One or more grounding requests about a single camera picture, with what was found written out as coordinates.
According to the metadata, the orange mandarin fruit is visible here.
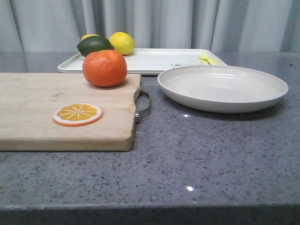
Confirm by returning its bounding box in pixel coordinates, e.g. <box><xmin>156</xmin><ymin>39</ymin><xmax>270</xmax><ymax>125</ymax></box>
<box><xmin>82</xmin><ymin>50</ymin><xmax>127</xmax><ymax>87</ymax></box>

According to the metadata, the beige round plate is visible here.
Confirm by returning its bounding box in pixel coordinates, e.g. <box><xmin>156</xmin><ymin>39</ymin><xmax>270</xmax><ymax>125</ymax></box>
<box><xmin>157</xmin><ymin>66</ymin><xmax>288</xmax><ymax>113</ymax></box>

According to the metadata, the white rectangular tray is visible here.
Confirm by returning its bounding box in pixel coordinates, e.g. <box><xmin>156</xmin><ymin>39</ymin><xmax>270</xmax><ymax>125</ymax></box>
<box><xmin>58</xmin><ymin>48</ymin><xmax>227</xmax><ymax>75</ymax></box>

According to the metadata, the orange slice toy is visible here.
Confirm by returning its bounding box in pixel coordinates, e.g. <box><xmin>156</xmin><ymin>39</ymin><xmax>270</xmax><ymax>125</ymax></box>
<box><xmin>52</xmin><ymin>103</ymin><xmax>103</xmax><ymax>127</ymax></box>

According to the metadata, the yellow lemon right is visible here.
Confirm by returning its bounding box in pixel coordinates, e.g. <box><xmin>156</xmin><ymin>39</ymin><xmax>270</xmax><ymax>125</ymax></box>
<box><xmin>109</xmin><ymin>32</ymin><xmax>135</xmax><ymax>55</ymax></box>

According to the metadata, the yellow lemon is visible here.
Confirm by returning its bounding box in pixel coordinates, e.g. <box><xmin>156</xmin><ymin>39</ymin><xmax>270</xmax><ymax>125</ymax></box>
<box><xmin>109</xmin><ymin>32</ymin><xmax>135</xmax><ymax>55</ymax></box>
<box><xmin>81</xmin><ymin>34</ymin><xmax>98</xmax><ymax>40</ymax></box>

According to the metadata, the yellow plastic spoon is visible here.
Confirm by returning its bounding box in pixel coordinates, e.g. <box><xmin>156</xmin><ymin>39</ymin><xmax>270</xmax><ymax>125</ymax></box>
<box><xmin>198</xmin><ymin>55</ymin><xmax>211</xmax><ymax>65</ymax></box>

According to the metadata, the yellow plastic fork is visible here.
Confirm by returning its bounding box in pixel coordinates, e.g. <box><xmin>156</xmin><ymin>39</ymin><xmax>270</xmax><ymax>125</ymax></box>
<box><xmin>199</xmin><ymin>53</ymin><xmax>222</xmax><ymax>65</ymax></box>

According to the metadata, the dark green lime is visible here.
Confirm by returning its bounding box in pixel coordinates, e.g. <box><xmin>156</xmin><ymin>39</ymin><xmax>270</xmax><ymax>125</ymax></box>
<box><xmin>76</xmin><ymin>36</ymin><xmax>114</xmax><ymax>57</ymax></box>

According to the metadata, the yellow lemon left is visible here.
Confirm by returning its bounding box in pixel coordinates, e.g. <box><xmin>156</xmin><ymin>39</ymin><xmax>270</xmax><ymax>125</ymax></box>
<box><xmin>81</xmin><ymin>34</ymin><xmax>98</xmax><ymax>40</ymax></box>

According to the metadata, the wooden cutting board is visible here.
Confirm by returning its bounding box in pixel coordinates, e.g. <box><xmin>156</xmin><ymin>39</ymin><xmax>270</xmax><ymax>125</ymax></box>
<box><xmin>0</xmin><ymin>73</ymin><xmax>141</xmax><ymax>151</ymax></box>

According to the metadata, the grey curtain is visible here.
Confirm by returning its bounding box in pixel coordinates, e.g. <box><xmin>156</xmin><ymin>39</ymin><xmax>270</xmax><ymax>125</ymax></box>
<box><xmin>0</xmin><ymin>0</ymin><xmax>300</xmax><ymax>52</ymax></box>

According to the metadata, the metal cutting board handle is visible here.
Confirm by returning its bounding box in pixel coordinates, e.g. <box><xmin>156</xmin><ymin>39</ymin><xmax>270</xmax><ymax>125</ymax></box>
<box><xmin>135</xmin><ymin>89</ymin><xmax>150</xmax><ymax>123</ymax></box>

